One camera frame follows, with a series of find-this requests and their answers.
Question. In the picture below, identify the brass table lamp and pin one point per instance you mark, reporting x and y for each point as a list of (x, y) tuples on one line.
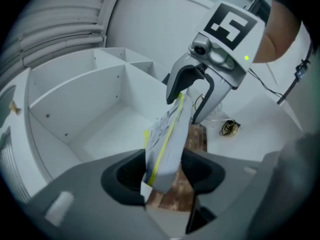
[(230, 129)]

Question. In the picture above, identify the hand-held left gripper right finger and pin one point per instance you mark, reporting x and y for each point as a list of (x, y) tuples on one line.
[(230, 184)]

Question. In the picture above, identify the white shelving unit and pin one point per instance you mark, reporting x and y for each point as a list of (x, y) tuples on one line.
[(75, 89)]

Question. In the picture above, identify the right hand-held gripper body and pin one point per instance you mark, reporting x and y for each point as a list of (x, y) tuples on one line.
[(235, 34)]

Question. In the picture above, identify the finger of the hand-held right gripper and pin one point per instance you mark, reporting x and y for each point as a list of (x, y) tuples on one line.
[(175, 76), (215, 99)]

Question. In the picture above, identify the person's right forearm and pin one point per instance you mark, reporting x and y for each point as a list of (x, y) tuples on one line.
[(277, 39)]

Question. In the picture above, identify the white book with yellow stripe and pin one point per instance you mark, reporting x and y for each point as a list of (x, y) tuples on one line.
[(172, 146)]

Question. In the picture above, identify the row of white ceiling pipes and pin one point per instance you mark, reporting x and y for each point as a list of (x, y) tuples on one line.
[(62, 21)]

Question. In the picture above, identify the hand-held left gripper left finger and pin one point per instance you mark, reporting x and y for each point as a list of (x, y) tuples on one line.
[(87, 196)]

